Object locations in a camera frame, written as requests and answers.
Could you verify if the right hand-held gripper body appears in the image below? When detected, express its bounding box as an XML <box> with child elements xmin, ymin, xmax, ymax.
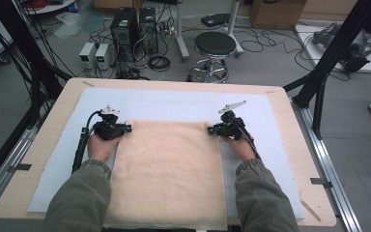
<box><xmin>216</xmin><ymin>100</ymin><xmax>248</xmax><ymax>141</ymax></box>

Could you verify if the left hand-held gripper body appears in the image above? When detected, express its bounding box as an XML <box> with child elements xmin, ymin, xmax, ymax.
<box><xmin>92</xmin><ymin>104</ymin><xmax>127</xmax><ymax>142</ymax></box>

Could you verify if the cream towel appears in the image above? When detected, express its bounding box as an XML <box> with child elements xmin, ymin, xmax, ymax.
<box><xmin>104</xmin><ymin>119</ymin><xmax>229</xmax><ymax>232</ymax></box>

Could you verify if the person's left hand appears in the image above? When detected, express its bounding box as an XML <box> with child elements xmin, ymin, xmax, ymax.
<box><xmin>86</xmin><ymin>131</ymin><xmax>124</xmax><ymax>163</ymax></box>

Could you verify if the person's right hand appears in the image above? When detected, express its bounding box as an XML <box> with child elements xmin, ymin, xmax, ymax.
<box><xmin>220</xmin><ymin>132</ymin><xmax>257</xmax><ymax>162</ymax></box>

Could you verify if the white grid mat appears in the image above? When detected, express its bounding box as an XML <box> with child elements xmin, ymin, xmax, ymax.
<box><xmin>27</xmin><ymin>86</ymin><xmax>306</xmax><ymax>220</ymax></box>

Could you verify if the white power supply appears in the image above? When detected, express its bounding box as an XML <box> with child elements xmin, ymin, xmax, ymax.
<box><xmin>95</xmin><ymin>43</ymin><xmax>112</xmax><ymax>71</ymax></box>
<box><xmin>78</xmin><ymin>42</ymin><xmax>98</xmax><ymax>70</ymax></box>

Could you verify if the black round stool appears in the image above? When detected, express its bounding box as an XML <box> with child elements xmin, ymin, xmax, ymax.
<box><xmin>191</xmin><ymin>31</ymin><xmax>238</xmax><ymax>84</ymax></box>

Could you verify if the large black computer tower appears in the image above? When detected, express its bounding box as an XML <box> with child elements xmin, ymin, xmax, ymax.
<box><xmin>109</xmin><ymin>7</ymin><xmax>141</xmax><ymax>63</ymax></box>

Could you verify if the slim black computer tower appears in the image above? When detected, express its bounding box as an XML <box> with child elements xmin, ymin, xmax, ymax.
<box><xmin>138</xmin><ymin>7</ymin><xmax>159</xmax><ymax>54</ymax></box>

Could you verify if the black flat device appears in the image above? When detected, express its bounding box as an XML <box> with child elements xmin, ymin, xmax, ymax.
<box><xmin>200</xmin><ymin>13</ymin><xmax>232</xmax><ymax>28</ymax></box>

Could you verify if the white foam board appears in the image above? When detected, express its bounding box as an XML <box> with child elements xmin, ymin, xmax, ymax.
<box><xmin>294</xmin><ymin>23</ymin><xmax>371</xmax><ymax>74</ymax></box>

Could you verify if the clear plastic bag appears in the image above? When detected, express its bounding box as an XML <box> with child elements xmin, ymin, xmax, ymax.
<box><xmin>53</xmin><ymin>12</ymin><xmax>106</xmax><ymax>41</ymax></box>

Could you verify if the thin wooden strip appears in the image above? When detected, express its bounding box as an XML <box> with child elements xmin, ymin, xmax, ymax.
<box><xmin>299</xmin><ymin>198</ymin><xmax>323</xmax><ymax>223</ymax></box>

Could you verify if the cardboard box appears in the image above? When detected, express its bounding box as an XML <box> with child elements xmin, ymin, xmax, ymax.
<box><xmin>249</xmin><ymin>0</ymin><xmax>308</xmax><ymax>31</ymax></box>

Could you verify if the grey machine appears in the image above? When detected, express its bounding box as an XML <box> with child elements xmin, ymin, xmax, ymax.
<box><xmin>312</xmin><ymin>22</ymin><xmax>371</xmax><ymax>73</ymax></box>

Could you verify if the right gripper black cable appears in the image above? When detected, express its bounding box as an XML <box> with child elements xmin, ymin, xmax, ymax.
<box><xmin>237</xmin><ymin>123</ymin><xmax>262</xmax><ymax>160</ymax></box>

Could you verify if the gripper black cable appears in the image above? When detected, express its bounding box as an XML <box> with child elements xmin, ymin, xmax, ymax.
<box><xmin>237</xmin><ymin>123</ymin><xmax>262</xmax><ymax>160</ymax></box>
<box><xmin>71</xmin><ymin>110</ymin><xmax>103</xmax><ymax>174</ymax></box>

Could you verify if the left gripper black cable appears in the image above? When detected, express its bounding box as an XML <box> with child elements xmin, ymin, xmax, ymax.
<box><xmin>71</xmin><ymin>110</ymin><xmax>103</xmax><ymax>174</ymax></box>

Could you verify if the coiled black cable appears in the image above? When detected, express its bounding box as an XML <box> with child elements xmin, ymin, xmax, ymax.
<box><xmin>147</xmin><ymin>55</ymin><xmax>172</xmax><ymax>73</ymax></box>

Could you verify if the white metal table frame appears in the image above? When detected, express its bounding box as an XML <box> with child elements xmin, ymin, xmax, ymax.
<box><xmin>173</xmin><ymin>0</ymin><xmax>244</xmax><ymax>63</ymax></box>

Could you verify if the aluminium rail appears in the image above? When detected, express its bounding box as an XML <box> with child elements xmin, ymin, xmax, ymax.
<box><xmin>0</xmin><ymin>127</ymin><xmax>38</xmax><ymax>216</ymax></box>
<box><xmin>290</xmin><ymin>98</ymin><xmax>364</xmax><ymax>232</ymax></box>

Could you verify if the black metal stand with cables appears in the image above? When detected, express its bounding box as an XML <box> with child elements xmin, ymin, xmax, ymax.
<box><xmin>0</xmin><ymin>0</ymin><xmax>73</xmax><ymax>130</ymax></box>

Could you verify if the black metal frame stand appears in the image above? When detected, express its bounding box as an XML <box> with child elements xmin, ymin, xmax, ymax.
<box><xmin>282</xmin><ymin>0</ymin><xmax>371</xmax><ymax>140</ymax></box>

